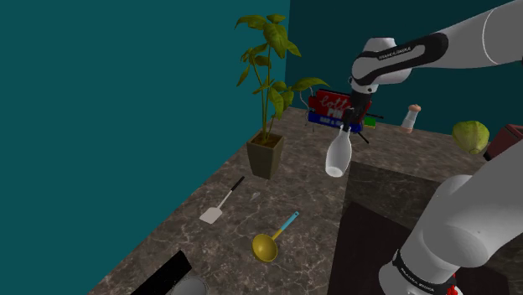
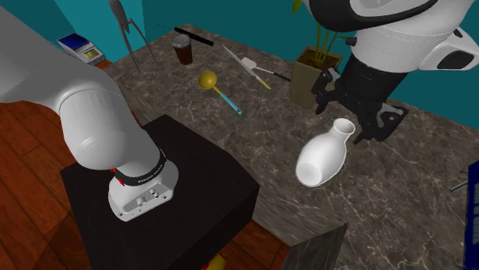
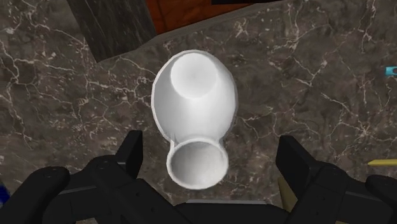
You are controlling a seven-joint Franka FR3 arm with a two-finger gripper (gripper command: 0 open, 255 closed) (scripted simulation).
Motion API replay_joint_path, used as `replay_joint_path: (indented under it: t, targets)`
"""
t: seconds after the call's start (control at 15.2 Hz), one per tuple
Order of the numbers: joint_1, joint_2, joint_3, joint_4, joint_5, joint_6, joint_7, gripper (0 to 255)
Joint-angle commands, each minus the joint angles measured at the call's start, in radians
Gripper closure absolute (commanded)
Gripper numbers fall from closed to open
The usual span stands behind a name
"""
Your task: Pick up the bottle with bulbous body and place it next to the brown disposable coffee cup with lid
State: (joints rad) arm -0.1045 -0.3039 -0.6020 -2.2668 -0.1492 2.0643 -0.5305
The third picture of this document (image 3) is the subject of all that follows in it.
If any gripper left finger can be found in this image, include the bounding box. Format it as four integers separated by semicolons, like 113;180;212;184
0;130;193;224

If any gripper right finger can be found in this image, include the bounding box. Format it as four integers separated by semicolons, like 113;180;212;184
275;134;397;224

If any dull yellow flat object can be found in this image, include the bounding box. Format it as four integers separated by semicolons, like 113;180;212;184
277;177;299;214

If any yellow stick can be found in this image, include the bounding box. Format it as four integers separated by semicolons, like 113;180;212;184
367;158;397;167

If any white vase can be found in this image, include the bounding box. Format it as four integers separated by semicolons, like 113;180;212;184
150;49;239;190

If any blue object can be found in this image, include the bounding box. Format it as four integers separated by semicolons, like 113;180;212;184
0;182;11;207

